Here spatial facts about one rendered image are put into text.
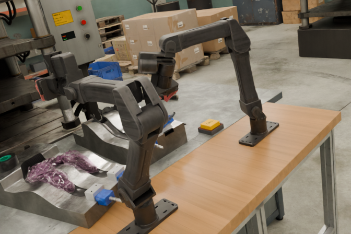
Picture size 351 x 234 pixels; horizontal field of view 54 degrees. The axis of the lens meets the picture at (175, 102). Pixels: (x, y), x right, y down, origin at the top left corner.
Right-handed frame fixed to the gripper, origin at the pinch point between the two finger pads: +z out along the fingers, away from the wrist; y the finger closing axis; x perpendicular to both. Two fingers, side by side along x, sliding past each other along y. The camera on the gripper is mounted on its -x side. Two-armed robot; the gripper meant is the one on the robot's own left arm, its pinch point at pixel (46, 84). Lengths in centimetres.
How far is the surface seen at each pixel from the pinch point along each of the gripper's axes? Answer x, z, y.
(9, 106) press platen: 17, 68, -5
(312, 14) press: 56, 107, -420
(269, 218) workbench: 111, -15, -89
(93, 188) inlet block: 31.9, -19.3, 4.4
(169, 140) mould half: 35, -14, -34
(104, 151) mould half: 36.2, 9.1, -17.4
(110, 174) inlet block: 32.1, -16.9, -3.8
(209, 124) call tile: 36, -18, -53
